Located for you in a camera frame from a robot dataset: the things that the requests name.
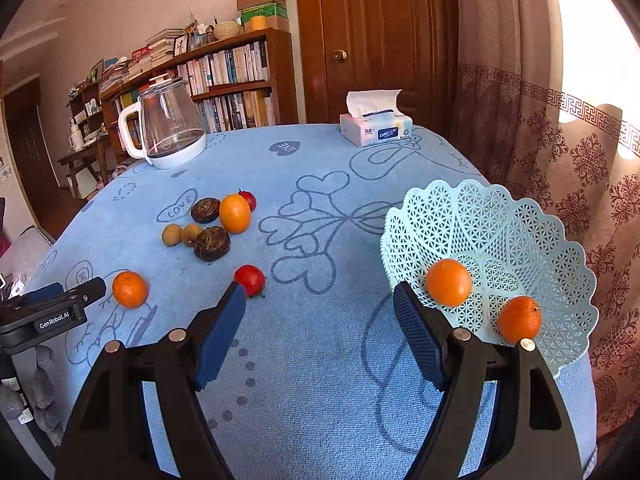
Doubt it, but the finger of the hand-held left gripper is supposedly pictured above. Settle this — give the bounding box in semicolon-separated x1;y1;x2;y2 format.
20;276;107;307

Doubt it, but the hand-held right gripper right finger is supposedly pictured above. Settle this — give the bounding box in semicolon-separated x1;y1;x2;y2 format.
393;281;583;480

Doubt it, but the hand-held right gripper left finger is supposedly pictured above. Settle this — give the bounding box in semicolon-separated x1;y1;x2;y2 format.
54;281;247;480

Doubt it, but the round orange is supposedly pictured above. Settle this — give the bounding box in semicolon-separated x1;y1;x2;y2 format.
112;270;149;309
425;259;473;308

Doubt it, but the dark brown wrinkled fruit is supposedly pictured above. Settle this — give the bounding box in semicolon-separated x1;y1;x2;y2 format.
193;226;232;262
190;198;222;224

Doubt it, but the orange with stem spot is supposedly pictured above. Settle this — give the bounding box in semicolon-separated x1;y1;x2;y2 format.
498;296;543;342

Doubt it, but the tall oval orange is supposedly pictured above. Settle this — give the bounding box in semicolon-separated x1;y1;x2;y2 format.
219;194;252;235

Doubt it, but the light blue lattice basket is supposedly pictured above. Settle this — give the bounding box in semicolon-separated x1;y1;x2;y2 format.
380;178;599;380

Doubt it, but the person's left hand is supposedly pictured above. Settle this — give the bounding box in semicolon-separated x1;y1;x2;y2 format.
0;345;66;448

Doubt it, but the red tomato with stem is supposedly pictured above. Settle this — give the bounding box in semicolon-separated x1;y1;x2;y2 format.
233;264;267;298

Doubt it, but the blue printed tablecloth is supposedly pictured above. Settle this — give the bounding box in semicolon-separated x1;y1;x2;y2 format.
20;122;598;480

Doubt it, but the wooden side table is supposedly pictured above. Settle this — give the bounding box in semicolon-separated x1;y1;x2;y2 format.
57;135;111;197

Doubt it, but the dark wooden door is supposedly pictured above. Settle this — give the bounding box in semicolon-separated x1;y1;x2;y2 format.
4;77;66;211

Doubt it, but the white tissue pack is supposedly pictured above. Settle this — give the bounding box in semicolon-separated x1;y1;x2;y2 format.
340;89;414;148

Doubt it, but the row of books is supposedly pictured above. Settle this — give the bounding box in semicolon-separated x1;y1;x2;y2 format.
177;41;271;96
195;89;277;133

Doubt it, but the patterned beige curtain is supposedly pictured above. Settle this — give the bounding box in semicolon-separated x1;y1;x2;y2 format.
447;0;640;456

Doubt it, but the stack of books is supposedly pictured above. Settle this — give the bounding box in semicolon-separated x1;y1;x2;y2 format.
146;28;187;68

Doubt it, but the wooden bookshelf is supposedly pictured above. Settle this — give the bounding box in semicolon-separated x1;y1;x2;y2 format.
67;27;296;161

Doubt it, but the woven bowl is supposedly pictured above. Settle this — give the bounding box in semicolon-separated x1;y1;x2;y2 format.
213;20;243;41

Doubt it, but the brown wooden door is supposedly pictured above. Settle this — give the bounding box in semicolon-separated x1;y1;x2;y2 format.
294;0;458;133

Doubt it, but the green box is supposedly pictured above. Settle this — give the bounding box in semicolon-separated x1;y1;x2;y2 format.
241;4;289;23

